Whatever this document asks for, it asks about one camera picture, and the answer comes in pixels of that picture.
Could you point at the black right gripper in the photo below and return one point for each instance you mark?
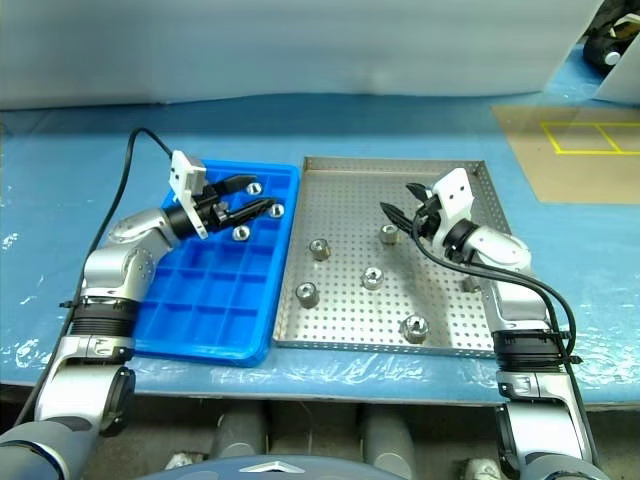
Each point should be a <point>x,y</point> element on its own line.
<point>428,217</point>

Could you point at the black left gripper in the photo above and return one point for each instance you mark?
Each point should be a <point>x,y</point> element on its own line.
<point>214,210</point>

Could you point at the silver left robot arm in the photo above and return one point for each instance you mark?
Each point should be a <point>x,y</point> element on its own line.
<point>110,280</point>

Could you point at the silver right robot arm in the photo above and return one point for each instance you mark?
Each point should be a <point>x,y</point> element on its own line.
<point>520,305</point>

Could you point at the blue compartment tray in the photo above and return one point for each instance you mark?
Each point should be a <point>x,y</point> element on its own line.
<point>200,300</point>

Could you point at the brown cardboard sheet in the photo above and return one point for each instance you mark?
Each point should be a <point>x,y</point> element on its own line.
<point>525,165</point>

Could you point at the perforated metal tray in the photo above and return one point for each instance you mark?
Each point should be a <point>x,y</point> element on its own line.
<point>350,320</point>

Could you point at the white backdrop panel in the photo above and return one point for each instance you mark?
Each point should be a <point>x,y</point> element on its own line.
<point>300,45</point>

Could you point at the grey rounded shape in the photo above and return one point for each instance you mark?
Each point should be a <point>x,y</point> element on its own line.
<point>240,430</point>
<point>387,440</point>

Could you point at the white board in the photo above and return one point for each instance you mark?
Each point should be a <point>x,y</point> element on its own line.
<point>620,82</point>

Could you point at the black wheeled object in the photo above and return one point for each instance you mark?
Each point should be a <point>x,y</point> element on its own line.
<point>600,50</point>

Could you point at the white crumpled object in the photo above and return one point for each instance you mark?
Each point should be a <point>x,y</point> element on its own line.
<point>185,460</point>
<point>477,470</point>

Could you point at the blue-grey robot torso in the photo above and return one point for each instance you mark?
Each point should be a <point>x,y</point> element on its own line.
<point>260,467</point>

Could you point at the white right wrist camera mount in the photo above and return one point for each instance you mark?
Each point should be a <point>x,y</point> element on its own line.
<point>452,195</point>

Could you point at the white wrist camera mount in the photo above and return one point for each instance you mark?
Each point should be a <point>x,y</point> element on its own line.
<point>452,195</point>
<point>182,172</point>

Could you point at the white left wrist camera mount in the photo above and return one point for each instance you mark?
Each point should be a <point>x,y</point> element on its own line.
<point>182,172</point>

